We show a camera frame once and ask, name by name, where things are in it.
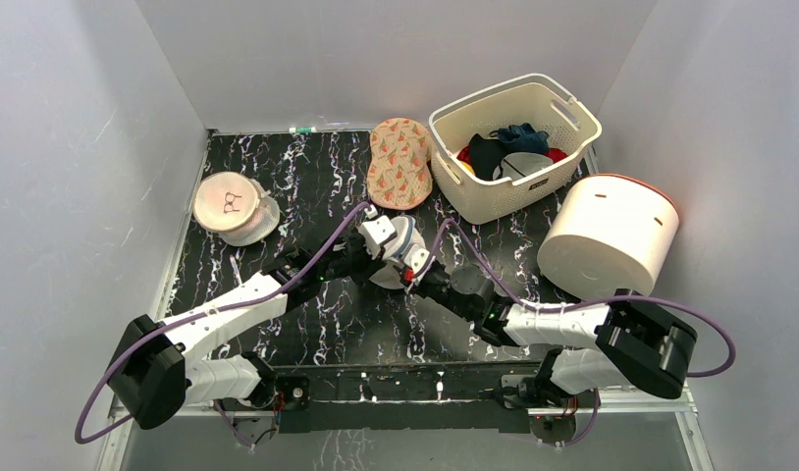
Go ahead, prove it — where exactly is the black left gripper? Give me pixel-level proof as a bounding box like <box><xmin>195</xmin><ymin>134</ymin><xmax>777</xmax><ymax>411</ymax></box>
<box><xmin>320</xmin><ymin>228</ymin><xmax>387</xmax><ymax>289</ymax></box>

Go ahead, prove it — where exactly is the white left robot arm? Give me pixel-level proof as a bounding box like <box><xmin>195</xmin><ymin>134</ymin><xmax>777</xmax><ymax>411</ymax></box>
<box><xmin>101</xmin><ymin>224</ymin><xmax>398</xmax><ymax>430</ymax></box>

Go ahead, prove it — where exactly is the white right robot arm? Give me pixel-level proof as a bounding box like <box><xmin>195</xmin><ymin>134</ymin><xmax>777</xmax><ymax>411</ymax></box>
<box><xmin>399</xmin><ymin>262</ymin><xmax>697</xmax><ymax>406</ymax></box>

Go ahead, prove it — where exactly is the floral padded laundry bag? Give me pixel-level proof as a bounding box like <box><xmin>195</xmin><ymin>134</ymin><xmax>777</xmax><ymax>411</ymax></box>
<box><xmin>366</xmin><ymin>118</ymin><xmax>434</xmax><ymax>211</ymax></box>

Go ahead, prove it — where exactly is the cream perforated laundry basket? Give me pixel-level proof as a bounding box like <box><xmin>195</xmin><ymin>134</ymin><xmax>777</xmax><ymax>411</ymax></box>
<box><xmin>428</xmin><ymin>73</ymin><xmax>603</xmax><ymax>225</ymax></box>

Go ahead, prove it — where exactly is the green white marker pen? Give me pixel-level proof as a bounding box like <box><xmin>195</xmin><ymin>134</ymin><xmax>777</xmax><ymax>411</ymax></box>
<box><xmin>289</xmin><ymin>127</ymin><xmax>318</xmax><ymax>134</ymax></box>

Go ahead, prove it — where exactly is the clothes pile in basket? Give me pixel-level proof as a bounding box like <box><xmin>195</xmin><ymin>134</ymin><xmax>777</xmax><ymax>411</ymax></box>
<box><xmin>456</xmin><ymin>123</ymin><xmax>567</xmax><ymax>182</ymax></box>

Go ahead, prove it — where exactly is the white cylindrical drum container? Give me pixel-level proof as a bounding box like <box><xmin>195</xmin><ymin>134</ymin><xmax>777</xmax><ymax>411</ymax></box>
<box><xmin>537</xmin><ymin>173</ymin><xmax>680</xmax><ymax>300</ymax></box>

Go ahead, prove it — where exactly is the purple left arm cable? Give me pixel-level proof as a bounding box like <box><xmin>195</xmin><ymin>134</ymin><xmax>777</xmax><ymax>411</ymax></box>
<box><xmin>74</xmin><ymin>201</ymin><xmax>375</xmax><ymax>445</ymax></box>

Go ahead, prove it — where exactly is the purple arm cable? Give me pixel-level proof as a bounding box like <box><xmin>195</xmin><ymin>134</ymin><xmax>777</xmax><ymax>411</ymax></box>
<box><xmin>422</xmin><ymin>217</ymin><xmax>737</xmax><ymax>379</ymax></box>
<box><xmin>74</xmin><ymin>201</ymin><xmax>375</xmax><ymax>445</ymax></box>

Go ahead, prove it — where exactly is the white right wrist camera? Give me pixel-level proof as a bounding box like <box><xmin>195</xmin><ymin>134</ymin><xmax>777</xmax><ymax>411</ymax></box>
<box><xmin>400</xmin><ymin>243</ymin><xmax>430</xmax><ymax>286</ymax></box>

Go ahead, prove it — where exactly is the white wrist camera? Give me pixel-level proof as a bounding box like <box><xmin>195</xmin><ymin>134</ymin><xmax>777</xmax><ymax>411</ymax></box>
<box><xmin>357</xmin><ymin>216</ymin><xmax>397</xmax><ymax>260</ymax></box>
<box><xmin>400</xmin><ymin>243</ymin><xmax>430</xmax><ymax>286</ymax></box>

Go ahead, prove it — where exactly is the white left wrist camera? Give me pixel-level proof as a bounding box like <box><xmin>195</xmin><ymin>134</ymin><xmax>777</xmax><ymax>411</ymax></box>
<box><xmin>357</xmin><ymin>216</ymin><xmax>397</xmax><ymax>260</ymax></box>

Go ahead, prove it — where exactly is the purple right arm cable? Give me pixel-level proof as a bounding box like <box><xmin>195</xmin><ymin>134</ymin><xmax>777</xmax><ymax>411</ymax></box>
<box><xmin>422</xmin><ymin>217</ymin><xmax>737</xmax><ymax>379</ymax></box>

